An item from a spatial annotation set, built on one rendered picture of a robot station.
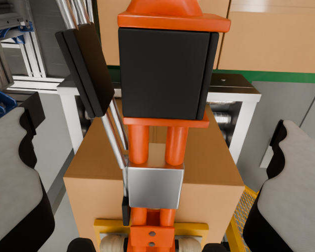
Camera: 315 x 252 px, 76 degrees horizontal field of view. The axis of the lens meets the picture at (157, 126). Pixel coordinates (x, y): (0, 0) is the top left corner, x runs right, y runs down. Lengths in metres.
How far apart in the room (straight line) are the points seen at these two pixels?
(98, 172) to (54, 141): 1.32
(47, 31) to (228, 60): 0.84
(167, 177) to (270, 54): 0.66
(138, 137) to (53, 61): 1.04
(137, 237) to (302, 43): 0.76
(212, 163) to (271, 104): 1.12
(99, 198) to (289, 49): 0.74
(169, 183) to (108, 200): 0.30
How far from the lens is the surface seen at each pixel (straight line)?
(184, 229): 0.57
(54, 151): 1.85
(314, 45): 0.88
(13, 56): 1.31
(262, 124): 1.66
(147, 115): 0.17
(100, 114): 0.17
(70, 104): 0.80
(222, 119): 0.86
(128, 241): 0.41
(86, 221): 0.61
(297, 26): 0.83
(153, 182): 0.23
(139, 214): 0.29
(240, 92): 0.76
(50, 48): 1.19
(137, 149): 0.21
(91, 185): 0.49
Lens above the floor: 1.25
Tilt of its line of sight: 57 degrees down
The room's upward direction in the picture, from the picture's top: 179 degrees counter-clockwise
